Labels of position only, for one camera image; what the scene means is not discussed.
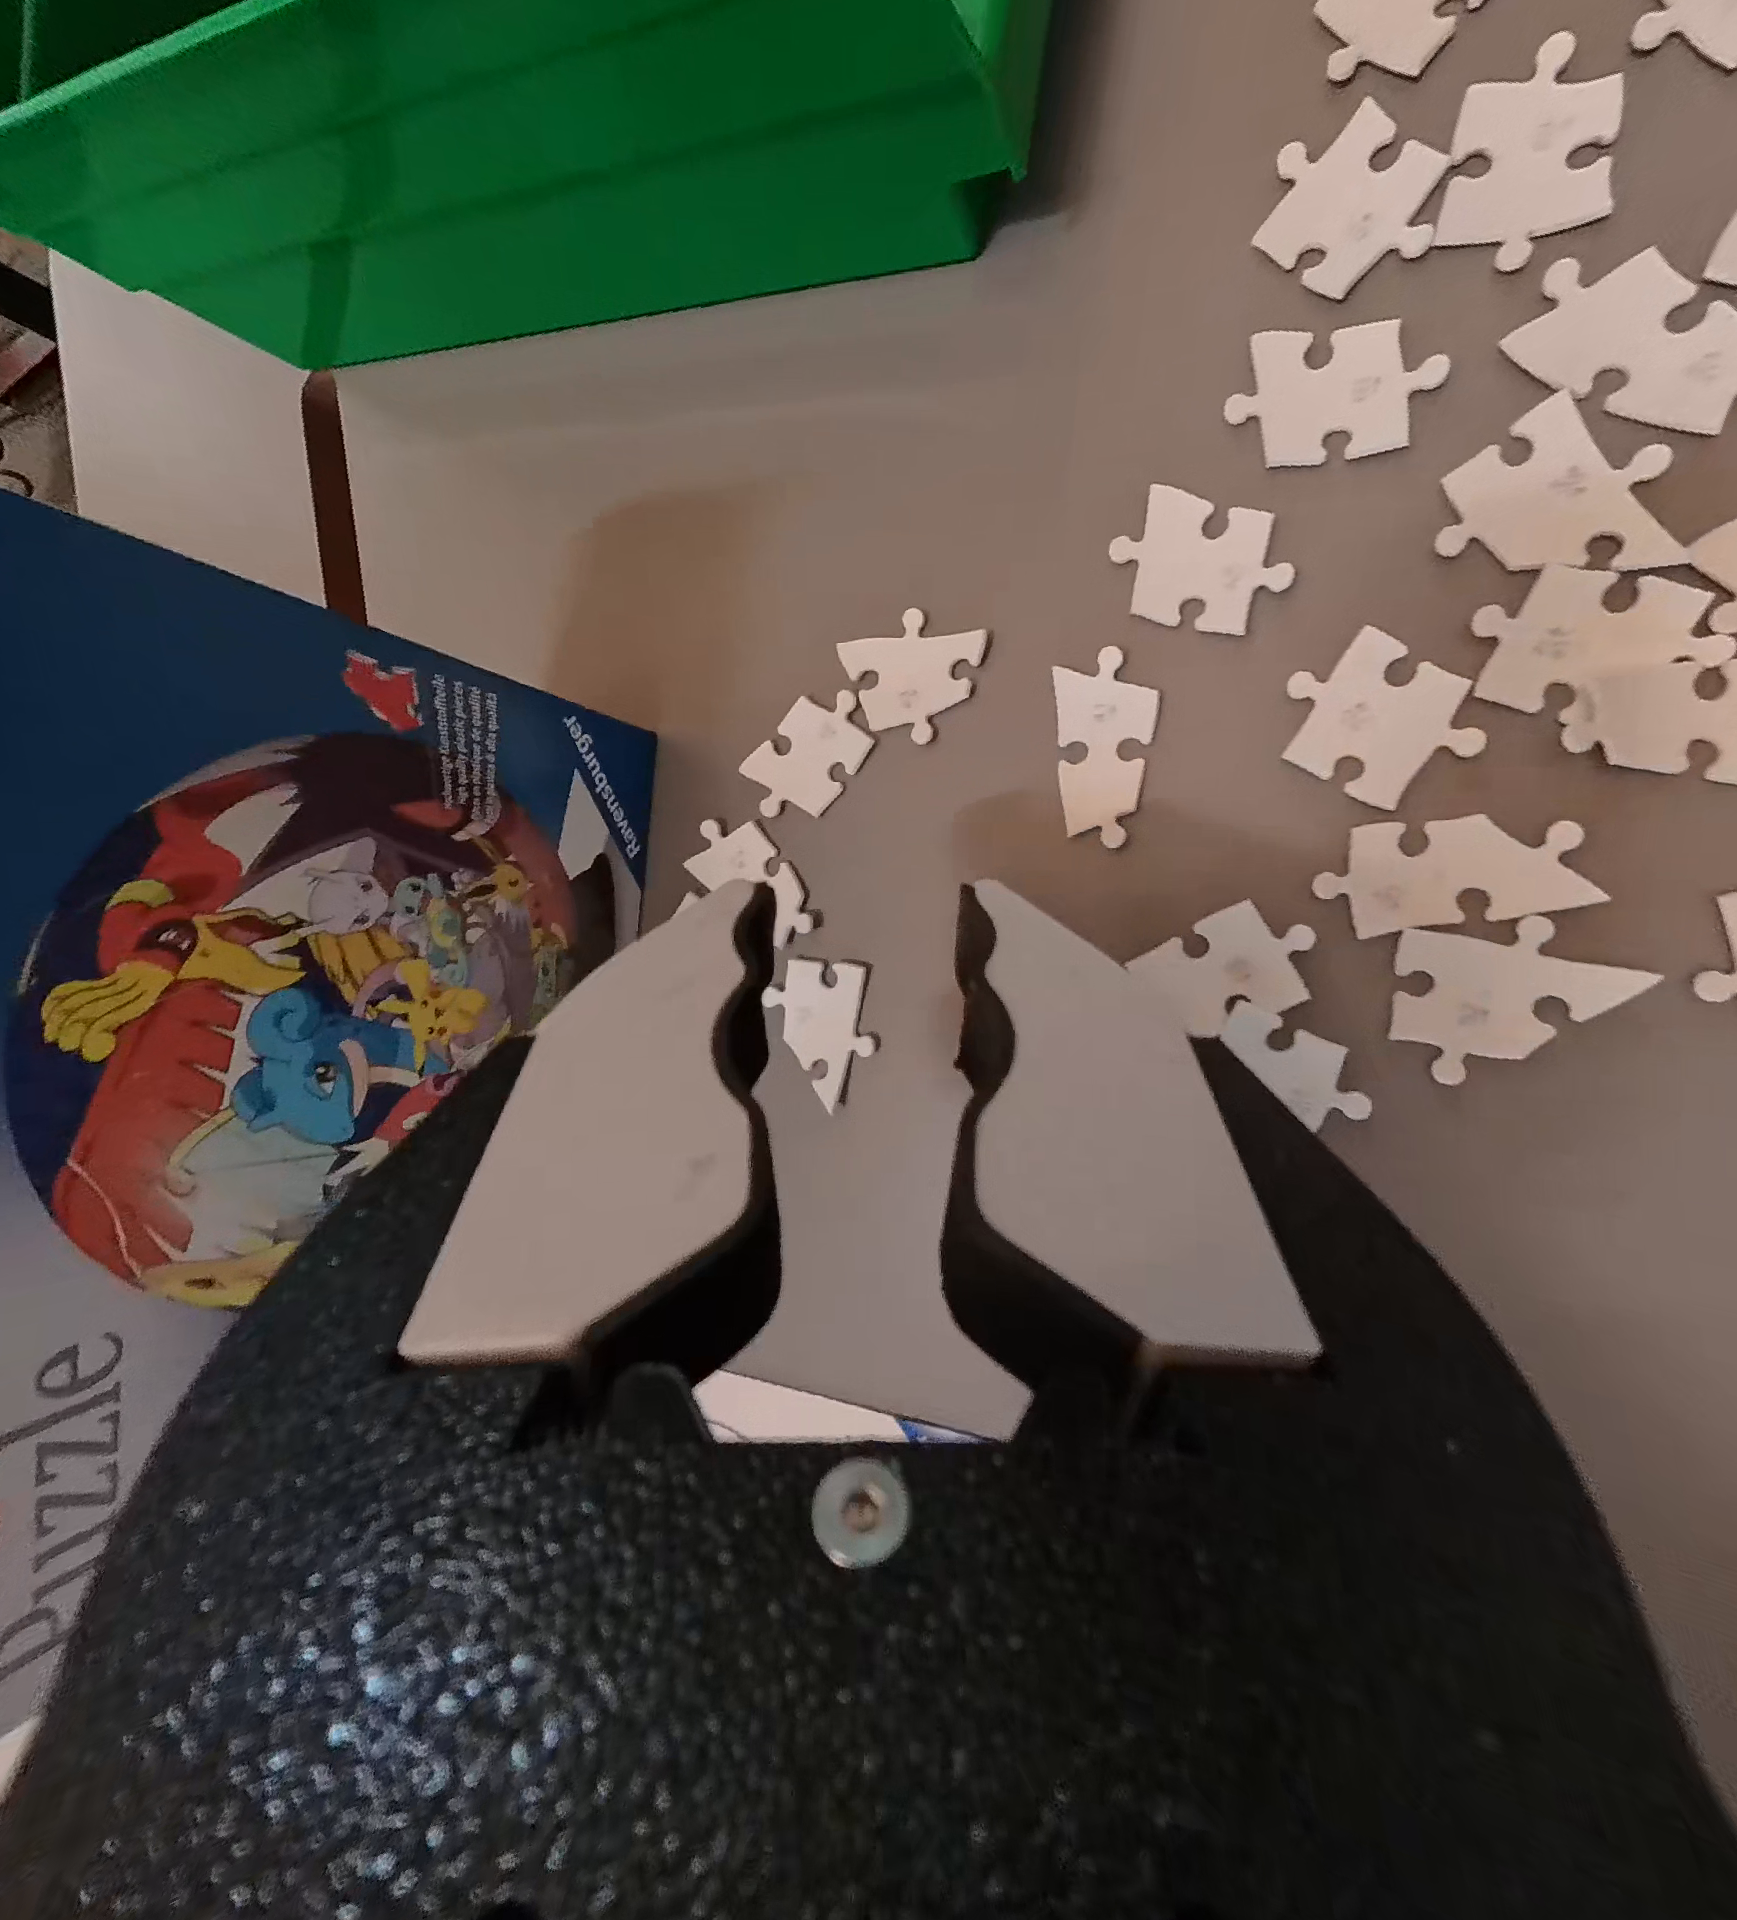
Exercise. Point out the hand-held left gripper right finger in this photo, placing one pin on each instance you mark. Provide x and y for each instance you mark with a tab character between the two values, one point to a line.
1124	1202

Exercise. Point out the blue puzzle box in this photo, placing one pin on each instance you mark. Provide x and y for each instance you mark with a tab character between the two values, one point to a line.
134	677

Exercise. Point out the white cabinet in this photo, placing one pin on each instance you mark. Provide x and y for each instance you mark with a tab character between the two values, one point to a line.
165	436

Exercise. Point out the puzzle pieces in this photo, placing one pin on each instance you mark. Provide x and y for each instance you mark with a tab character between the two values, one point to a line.
1379	721

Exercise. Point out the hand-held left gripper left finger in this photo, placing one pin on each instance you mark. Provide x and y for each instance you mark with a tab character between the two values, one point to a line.
599	1202

